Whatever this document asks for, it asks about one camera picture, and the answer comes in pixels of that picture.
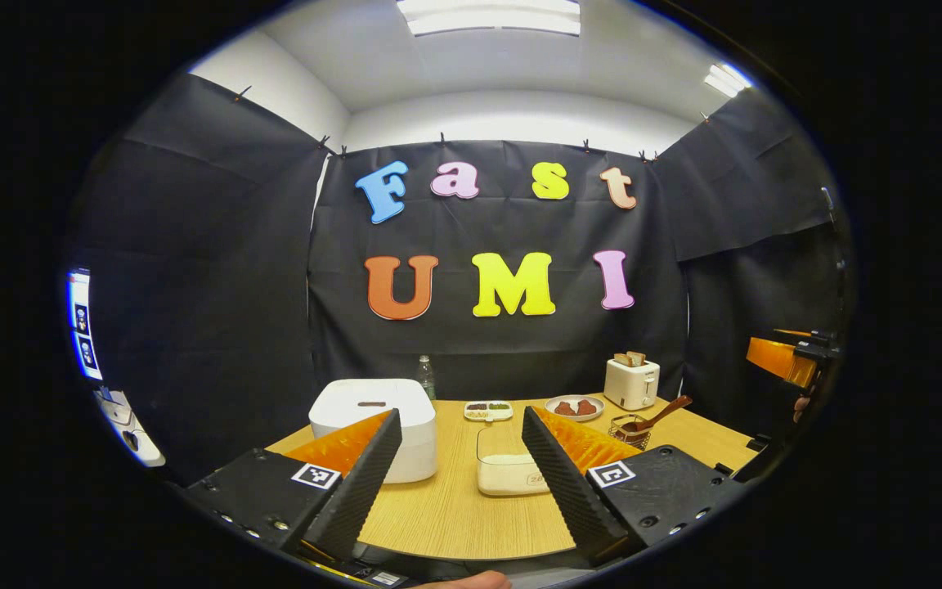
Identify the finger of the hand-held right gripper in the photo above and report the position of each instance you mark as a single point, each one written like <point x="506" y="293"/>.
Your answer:
<point x="782" y="360"/>

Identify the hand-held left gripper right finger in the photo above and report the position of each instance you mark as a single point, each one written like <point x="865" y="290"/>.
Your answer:
<point x="565" y="491"/>

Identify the clear plastic rice container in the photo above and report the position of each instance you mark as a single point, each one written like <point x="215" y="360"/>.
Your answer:
<point x="504" y="442"/>

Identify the brown wooden spoon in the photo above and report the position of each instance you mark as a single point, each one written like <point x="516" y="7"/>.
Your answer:
<point x="667" y="409"/>

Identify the brown meat piece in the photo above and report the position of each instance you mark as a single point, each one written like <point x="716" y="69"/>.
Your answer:
<point x="564" y="408"/>
<point x="586" y="407"/>

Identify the black backdrop cloth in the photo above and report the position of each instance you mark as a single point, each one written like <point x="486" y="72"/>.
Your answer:
<point x="479" y="343"/>

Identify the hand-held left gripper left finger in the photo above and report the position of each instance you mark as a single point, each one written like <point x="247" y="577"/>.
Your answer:
<point x="356" y="491"/>

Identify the toast bread slice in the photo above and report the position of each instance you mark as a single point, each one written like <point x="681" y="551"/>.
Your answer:
<point x="622" y="360"/>
<point x="637" y="358"/>

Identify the white divided grain dish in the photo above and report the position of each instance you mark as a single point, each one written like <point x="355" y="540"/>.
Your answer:
<point x="487" y="411"/>

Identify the white rice cooker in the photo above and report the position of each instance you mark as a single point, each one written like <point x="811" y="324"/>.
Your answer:
<point x="356" y="397"/>

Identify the small ceiling light panel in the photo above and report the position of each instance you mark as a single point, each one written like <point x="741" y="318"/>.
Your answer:
<point x="728" y="80"/>

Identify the lit computer screen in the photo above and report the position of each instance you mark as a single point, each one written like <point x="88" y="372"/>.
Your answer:
<point x="82" y="323"/>

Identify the clear plastic water bottle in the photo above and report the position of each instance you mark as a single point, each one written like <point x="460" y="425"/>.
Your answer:
<point x="427" y="380"/>

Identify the white round plate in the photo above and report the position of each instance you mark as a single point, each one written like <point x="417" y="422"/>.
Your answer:
<point x="601" y="409"/>

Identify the large ceiling light panel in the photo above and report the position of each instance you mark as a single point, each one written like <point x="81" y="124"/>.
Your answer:
<point x="487" y="16"/>

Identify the white toaster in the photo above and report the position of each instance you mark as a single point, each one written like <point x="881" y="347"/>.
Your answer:
<point x="630" y="386"/>

